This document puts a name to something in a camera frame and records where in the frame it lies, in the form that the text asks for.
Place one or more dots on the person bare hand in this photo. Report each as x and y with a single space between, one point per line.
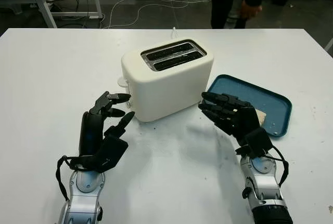
251 9

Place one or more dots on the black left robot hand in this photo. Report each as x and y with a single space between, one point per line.
91 133

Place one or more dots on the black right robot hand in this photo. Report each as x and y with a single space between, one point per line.
244 120

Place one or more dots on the slice of bread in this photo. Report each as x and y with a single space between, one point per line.
262 117

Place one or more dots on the white toaster lever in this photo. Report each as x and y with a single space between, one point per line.
121 82

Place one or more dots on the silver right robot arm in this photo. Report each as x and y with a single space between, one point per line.
265 192

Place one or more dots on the blue plastic tray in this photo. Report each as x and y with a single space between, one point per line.
234 89

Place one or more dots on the white two-slot toaster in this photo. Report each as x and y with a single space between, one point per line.
169 91

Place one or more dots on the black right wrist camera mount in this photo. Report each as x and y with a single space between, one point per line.
256 141

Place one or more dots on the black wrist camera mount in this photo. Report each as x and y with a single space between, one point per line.
256 141
109 153

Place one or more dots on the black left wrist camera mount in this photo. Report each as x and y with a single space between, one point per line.
109 153

